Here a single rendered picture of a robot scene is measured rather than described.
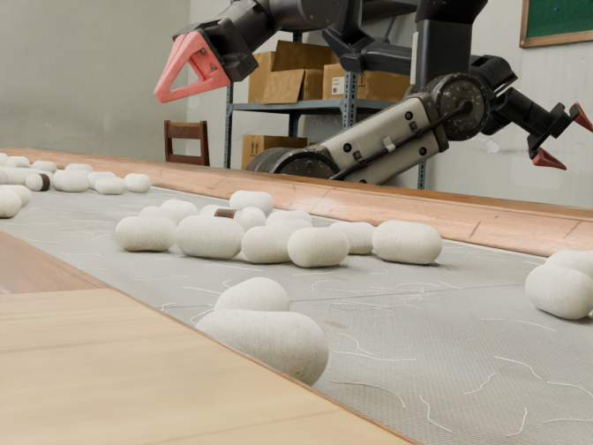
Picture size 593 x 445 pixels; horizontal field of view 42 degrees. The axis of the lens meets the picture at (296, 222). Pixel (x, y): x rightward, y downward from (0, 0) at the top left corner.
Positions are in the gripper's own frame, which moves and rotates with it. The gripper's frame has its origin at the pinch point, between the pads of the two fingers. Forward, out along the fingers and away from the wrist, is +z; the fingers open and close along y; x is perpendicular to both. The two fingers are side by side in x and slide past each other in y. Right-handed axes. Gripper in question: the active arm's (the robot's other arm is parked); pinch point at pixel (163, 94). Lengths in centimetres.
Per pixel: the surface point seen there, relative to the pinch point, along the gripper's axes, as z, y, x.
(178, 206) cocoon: 16.7, 34.2, -2.2
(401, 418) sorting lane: 25, 66, -7
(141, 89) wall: -156, -435, 93
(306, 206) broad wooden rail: 4.5, 24.2, 9.5
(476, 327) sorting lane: 19, 61, -2
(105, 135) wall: -115, -436, 101
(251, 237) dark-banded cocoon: 19, 47, -3
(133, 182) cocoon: 8.9, 0.9, 5.0
